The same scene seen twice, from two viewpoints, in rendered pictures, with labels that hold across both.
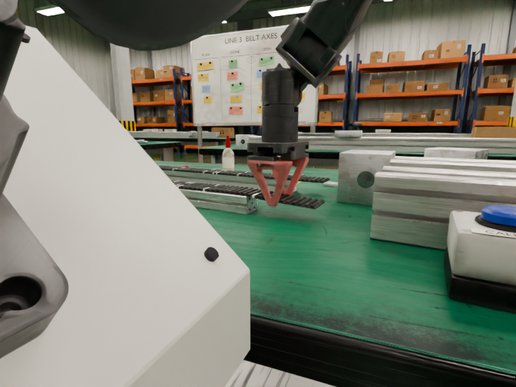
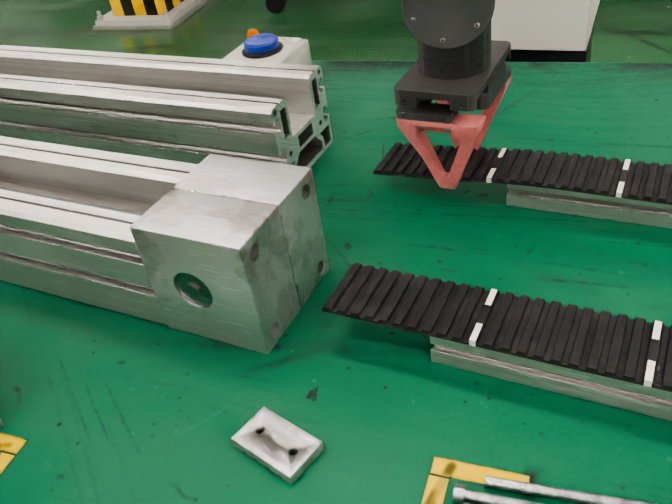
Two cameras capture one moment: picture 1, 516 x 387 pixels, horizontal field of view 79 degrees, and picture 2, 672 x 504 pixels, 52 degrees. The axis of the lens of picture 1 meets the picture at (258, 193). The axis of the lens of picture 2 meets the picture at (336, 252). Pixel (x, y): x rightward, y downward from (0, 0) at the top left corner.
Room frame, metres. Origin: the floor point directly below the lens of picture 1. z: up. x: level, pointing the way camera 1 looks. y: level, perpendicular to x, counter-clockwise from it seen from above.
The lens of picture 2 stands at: (1.02, -0.12, 1.13)
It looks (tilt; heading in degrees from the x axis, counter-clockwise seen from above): 37 degrees down; 184
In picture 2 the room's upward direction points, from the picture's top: 10 degrees counter-clockwise
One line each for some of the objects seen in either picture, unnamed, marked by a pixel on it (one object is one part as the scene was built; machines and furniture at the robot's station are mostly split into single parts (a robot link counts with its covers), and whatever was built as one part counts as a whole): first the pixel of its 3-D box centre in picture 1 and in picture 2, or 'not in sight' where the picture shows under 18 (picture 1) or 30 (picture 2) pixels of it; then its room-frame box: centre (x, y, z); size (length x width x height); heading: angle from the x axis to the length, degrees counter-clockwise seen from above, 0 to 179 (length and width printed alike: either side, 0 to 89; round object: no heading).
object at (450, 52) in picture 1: (405, 104); not in sight; (9.43, -4.28, 1.59); 2.83 x 0.98 x 3.17; 69
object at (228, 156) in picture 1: (228, 153); not in sight; (1.00, 0.09, 0.84); 0.04 x 0.04 x 0.12
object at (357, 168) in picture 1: (365, 176); (246, 240); (0.60, -0.21, 0.83); 0.12 x 0.09 x 0.10; 152
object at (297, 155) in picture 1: (282, 173); (451, 131); (0.51, -0.04, 0.85); 0.07 x 0.07 x 0.09; 62
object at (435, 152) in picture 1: (451, 170); not in sight; (0.70, -0.44, 0.83); 0.11 x 0.10 x 0.10; 131
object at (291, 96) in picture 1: (280, 90); not in sight; (0.51, -0.04, 0.98); 0.07 x 0.06 x 0.07; 169
